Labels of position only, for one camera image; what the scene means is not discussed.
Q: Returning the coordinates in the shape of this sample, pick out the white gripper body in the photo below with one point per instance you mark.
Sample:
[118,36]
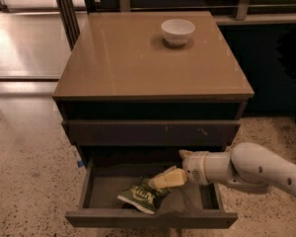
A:
[193,167]

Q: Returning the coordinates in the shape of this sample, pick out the green jalapeno chip bag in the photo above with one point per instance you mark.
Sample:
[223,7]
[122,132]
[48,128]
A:
[143,197]

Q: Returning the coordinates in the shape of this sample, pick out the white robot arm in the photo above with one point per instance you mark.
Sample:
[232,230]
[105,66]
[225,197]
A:
[248,167]

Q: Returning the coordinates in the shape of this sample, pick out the open middle drawer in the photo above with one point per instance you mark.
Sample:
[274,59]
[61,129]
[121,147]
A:
[188,207]

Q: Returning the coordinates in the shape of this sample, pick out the grey drawer cabinet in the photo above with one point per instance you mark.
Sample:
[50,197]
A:
[121,68]

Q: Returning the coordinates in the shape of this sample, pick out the closed top drawer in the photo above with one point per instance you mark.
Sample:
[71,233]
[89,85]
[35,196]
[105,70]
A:
[180,133]

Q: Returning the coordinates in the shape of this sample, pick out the blue tape piece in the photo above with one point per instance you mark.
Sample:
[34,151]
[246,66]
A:
[80,163]

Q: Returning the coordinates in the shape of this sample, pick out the white ceramic bowl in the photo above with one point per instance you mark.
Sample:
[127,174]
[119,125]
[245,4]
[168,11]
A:
[177,32]

